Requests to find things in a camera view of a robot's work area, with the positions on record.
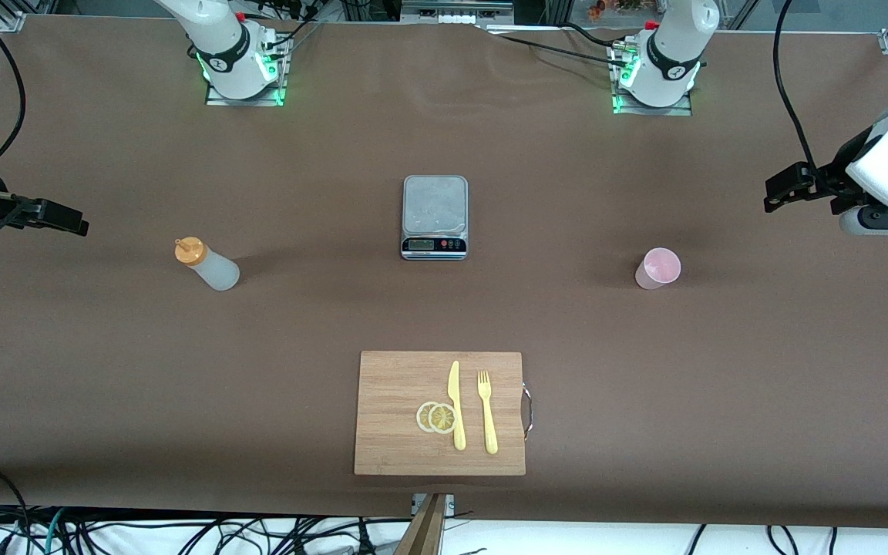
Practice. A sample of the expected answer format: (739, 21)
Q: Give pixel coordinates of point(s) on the small metal bracket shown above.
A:
(450, 505)

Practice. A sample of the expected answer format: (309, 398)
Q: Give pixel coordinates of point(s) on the small orange object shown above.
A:
(597, 9)

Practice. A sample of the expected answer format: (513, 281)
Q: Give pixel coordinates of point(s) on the lemon slice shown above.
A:
(422, 417)
(442, 418)

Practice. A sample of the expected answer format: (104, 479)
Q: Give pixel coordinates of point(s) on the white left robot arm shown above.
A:
(667, 69)

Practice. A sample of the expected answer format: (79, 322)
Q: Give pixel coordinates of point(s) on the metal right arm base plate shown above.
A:
(243, 102)

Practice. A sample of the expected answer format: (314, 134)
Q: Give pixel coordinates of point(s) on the yellow plastic fork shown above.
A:
(489, 424)

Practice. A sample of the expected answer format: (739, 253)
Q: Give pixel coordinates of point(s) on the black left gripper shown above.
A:
(834, 179)

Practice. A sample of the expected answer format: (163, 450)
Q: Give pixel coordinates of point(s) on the pink plastic cup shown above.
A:
(660, 268)

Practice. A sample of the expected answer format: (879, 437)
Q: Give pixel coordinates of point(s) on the brown table cover sheet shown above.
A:
(644, 385)

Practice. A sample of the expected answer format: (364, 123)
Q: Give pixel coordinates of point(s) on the silver digital kitchen scale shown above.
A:
(435, 204)

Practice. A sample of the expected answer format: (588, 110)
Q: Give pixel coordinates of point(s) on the yellow plastic knife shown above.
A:
(454, 385)

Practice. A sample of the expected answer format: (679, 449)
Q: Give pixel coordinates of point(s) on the wooden post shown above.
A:
(427, 532)

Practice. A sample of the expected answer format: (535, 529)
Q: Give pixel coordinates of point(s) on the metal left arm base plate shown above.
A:
(652, 111)

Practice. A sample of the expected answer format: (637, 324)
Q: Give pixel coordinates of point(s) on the translucent squeeze bottle orange cap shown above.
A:
(216, 270)

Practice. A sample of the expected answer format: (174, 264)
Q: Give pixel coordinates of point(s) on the wooden cutting board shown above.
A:
(398, 385)

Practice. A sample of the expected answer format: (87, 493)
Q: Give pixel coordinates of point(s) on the white power strip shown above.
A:
(455, 17)

